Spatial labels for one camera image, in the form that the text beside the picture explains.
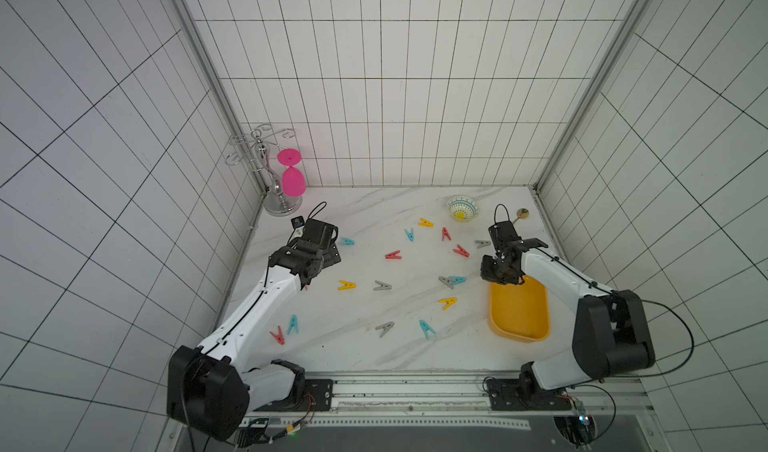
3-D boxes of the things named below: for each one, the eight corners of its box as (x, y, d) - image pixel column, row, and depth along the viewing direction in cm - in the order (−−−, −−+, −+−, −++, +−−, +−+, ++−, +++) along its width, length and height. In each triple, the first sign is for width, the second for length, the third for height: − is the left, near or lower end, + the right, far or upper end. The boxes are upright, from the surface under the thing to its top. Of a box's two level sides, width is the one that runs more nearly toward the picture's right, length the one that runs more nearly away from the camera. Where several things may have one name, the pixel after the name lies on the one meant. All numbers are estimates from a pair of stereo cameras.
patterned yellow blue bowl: (450, 222, 110) (452, 215, 107) (446, 202, 117) (448, 195, 113) (478, 222, 110) (481, 215, 107) (473, 203, 117) (475, 195, 113)
